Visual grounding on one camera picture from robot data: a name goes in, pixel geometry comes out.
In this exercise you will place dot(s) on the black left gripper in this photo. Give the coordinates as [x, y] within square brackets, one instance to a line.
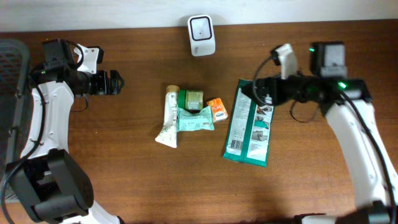
[104, 88]

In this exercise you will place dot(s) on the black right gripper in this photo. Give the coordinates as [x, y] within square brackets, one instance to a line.
[271, 89]

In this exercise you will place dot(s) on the green 3M gloves package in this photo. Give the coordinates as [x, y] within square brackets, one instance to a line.
[249, 132]

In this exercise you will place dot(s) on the small orange box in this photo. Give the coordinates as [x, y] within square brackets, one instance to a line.
[218, 110]

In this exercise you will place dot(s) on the white cream tube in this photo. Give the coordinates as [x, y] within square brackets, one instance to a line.
[168, 133]

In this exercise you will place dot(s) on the light teal wipes pack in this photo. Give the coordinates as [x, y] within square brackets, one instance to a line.
[203, 120]

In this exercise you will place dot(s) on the green lid jar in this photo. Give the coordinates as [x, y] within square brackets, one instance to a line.
[190, 100]

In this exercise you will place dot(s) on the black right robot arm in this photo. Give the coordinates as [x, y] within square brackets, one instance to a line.
[346, 104]

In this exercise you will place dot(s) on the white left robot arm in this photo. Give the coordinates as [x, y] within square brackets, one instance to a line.
[37, 169]

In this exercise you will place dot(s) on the white barcode scanner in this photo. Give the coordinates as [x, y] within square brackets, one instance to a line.
[201, 34]

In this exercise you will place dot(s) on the grey plastic mesh basket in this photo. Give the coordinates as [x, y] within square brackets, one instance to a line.
[16, 103]

